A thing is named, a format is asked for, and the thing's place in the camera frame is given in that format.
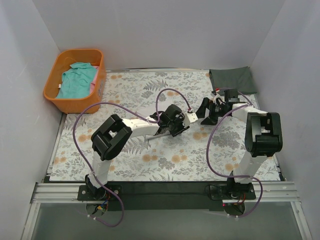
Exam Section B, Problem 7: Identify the white t shirt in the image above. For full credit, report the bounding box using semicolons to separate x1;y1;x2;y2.
144;131;170;141

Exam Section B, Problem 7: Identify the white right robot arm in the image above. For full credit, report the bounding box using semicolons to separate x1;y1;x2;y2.
196;88;283;201

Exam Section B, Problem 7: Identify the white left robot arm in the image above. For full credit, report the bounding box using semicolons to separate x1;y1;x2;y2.
85;104;198;200

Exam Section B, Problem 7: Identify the floral patterned table mat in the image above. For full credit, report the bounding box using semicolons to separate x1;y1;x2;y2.
49;70;281;183

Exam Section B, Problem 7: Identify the folded dark green t shirt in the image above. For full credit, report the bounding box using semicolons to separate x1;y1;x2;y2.
208;66;258;95

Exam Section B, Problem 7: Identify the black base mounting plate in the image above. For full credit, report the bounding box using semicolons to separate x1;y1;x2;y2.
77;181;256;212

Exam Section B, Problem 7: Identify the pink t shirt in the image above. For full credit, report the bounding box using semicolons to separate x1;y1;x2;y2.
88;66;100;95

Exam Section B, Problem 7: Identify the orange plastic basket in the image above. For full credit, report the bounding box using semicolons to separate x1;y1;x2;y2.
43;48;106;114

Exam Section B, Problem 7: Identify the teal t shirt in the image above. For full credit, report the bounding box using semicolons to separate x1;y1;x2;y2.
56;62;93;99

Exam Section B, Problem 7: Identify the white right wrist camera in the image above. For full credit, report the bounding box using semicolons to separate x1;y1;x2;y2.
211;88;224;103

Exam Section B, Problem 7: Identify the aluminium frame rail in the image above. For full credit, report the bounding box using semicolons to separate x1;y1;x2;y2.
21;181;312;240

